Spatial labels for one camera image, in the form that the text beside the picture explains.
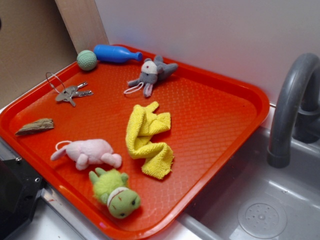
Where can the silver keys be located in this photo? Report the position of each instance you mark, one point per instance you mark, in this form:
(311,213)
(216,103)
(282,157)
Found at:
(67,94)

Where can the yellow cloth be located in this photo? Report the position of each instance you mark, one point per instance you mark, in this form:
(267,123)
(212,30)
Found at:
(142,125)

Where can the orange plastic tray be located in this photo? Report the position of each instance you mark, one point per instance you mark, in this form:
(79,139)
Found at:
(211,117)

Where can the grey plush mouse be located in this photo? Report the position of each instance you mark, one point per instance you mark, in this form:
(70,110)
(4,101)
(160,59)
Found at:
(152,72)

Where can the green plush turtle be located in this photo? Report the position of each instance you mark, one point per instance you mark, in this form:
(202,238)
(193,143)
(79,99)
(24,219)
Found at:
(110,188)

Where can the pink plush pig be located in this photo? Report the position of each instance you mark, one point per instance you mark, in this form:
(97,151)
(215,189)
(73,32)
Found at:
(87,152)

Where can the blue plastic bowling pin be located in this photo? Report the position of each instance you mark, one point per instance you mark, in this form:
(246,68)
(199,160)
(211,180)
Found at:
(115,54)

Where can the green golf ball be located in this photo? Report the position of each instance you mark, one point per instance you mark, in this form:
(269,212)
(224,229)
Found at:
(87,60)

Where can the brown wood piece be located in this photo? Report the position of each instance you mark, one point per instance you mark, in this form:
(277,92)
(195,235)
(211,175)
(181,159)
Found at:
(38,126)

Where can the grey plastic sink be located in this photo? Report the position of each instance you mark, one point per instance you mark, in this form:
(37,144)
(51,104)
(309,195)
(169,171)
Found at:
(250,200)

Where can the wooden board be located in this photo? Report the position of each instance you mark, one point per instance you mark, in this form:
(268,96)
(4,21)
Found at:
(83,23)

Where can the grey toy faucet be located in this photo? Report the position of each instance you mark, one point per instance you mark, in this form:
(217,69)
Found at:
(297,112)

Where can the black box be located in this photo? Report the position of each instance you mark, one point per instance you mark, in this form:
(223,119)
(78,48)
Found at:
(20,189)

